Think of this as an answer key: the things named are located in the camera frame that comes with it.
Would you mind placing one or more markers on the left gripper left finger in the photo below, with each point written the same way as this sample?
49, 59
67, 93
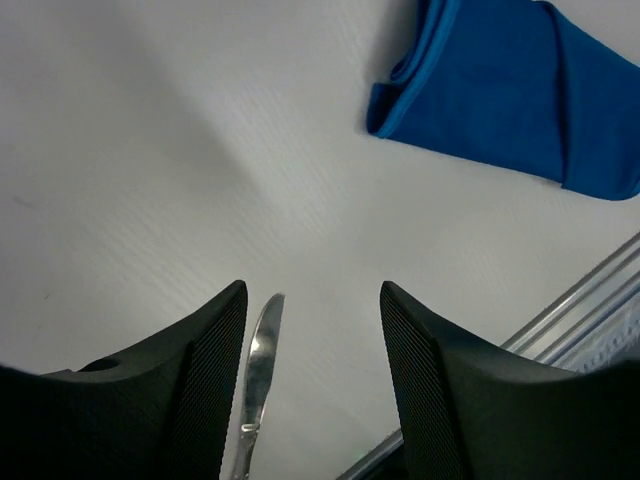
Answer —
159, 409

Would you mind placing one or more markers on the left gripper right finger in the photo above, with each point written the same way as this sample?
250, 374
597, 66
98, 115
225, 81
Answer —
469, 409

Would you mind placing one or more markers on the blue cloth napkin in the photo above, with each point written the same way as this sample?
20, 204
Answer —
516, 85

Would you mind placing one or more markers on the silver table knife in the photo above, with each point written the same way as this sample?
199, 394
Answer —
258, 378

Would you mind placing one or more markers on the aluminium front rail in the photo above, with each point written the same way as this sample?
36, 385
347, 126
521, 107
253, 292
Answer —
594, 325

